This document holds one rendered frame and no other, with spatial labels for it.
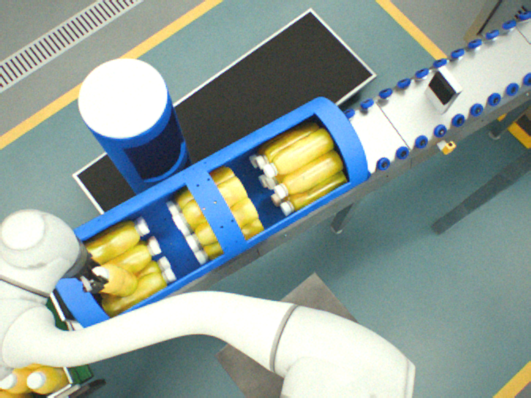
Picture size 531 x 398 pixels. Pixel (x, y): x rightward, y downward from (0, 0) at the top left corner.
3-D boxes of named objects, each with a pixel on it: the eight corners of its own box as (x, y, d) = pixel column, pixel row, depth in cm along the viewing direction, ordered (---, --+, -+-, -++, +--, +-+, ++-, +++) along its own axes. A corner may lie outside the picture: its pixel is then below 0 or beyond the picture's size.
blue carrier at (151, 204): (360, 194, 168) (377, 157, 141) (109, 341, 154) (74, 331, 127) (312, 125, 177) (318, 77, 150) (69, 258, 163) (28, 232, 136)
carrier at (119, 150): (128, 204, 250) (186, 222, 248) (63, 125, 167) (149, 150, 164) (150, 151, 258) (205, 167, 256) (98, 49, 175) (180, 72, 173)
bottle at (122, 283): (110, 294, 146) (82, 287, 128) (117, 268, 147) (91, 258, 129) (134, 299, 145) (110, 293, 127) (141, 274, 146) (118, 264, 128)
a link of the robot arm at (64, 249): (43, 215, 101) (7, 279, 98) (5, 189, 86) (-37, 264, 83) (93, 235, 100) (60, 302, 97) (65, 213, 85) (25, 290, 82)
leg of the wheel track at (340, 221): (344, 230, 263) (370, 190, 203) (334, 235, 262) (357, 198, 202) (337, 220, 265) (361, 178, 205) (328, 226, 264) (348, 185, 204)
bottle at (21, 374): (43, 362, 158) (16, 361, 140) (53, 383, 156) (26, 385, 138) (20, 374, 156) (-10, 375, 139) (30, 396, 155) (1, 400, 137)
